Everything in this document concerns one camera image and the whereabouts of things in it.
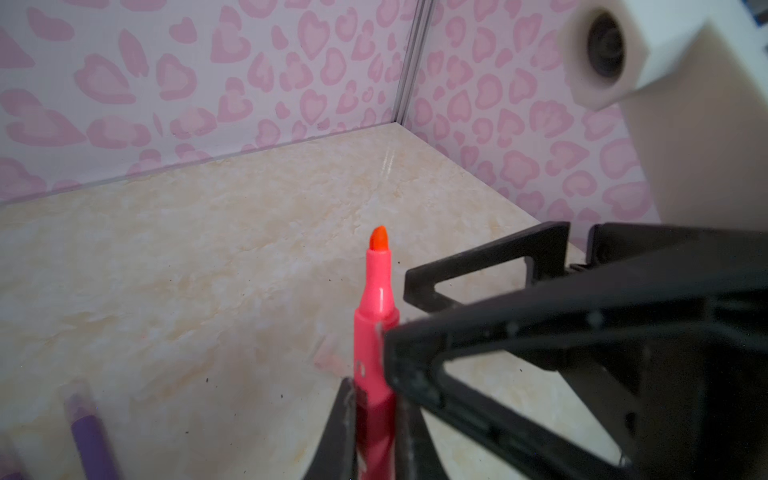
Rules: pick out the pink pen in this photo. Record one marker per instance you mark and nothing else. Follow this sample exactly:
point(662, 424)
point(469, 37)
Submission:
point(375, 400)

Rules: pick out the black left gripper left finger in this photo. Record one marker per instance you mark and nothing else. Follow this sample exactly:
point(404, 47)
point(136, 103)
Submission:
point(335, 457)

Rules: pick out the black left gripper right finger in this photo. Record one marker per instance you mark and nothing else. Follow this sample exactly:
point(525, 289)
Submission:
point(416, 457)

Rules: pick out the purple pen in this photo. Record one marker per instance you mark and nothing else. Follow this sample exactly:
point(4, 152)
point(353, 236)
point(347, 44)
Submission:
point(88, 432)

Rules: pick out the aluminium corner post right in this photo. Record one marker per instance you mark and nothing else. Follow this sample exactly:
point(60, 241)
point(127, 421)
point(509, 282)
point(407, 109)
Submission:
point(417, 37)

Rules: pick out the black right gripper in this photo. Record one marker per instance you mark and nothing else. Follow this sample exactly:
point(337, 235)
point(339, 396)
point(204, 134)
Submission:
point(675, 316)

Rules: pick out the small purple pen cap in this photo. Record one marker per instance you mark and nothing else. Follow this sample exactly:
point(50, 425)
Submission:
point(11, 467)

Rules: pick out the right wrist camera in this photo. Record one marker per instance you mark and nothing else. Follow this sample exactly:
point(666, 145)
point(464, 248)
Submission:
point(690, 78)

